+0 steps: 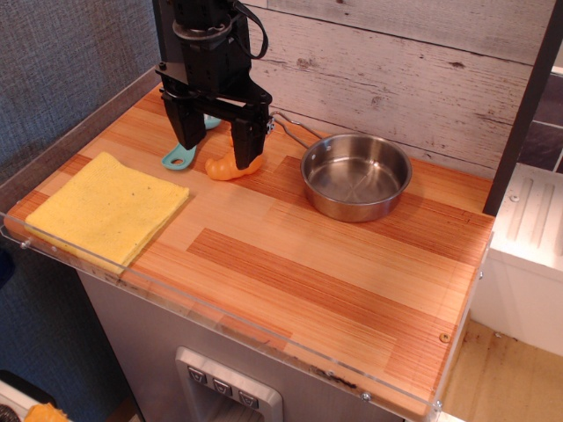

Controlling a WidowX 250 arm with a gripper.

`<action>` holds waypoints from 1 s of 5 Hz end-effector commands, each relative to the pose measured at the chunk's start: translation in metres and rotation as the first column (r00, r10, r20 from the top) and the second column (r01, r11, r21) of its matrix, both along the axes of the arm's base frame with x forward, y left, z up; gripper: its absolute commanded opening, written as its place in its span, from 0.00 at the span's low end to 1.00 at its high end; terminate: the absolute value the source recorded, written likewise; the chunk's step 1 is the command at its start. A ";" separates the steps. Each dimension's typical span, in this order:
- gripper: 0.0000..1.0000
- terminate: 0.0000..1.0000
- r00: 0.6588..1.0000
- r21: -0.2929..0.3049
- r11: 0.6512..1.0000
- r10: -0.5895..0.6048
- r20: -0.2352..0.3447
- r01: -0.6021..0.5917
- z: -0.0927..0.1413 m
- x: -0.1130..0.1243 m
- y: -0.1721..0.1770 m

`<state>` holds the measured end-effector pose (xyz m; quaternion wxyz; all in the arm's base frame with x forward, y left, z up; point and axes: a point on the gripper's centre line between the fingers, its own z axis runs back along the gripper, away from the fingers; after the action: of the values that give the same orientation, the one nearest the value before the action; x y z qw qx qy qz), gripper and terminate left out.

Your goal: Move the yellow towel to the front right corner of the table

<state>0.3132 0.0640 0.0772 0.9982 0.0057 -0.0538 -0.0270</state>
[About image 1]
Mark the dark right shelf post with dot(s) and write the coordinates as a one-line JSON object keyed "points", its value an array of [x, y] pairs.
{"points": [[539, 75]]}

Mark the dark left shelf post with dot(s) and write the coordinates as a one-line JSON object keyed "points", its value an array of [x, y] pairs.
{"points": [[165, 39]]}

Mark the silver dispenser panel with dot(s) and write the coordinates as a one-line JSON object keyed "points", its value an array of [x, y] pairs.
{"points": [[215, 392]]}

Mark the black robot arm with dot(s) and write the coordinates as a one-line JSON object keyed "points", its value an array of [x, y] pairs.
{"points": [[200, 15]]}

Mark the orange plastic croissant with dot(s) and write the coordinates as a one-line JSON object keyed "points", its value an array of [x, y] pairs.
{"points": [[225, 168]]}

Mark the yellow cloth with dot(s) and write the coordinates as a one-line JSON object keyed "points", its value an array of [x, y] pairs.
{"points": [[106, 213]]}

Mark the teal plastic spatula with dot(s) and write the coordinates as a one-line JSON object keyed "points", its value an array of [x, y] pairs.
{"points": [[179, 158]]}

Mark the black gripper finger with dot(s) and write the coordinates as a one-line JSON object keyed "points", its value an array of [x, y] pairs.
{"points": [[248, 141], [187, 123]]}

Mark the dark shelf post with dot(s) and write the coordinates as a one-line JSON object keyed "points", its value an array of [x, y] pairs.
{"points": [[165, 39], [539, 75]]}

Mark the orange object bottom left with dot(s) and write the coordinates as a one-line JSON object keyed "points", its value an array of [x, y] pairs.
{"points": [[45, 413]]}

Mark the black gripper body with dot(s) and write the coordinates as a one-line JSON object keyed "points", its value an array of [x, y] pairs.
{"points": [[217, 57]]}

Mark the stainless steel pot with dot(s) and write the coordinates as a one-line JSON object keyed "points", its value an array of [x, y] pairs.
{"points": [[349, 177]]}

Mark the clear acrylic table guard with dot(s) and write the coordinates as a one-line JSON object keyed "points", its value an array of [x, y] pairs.
{"points": [[373, 309]]}

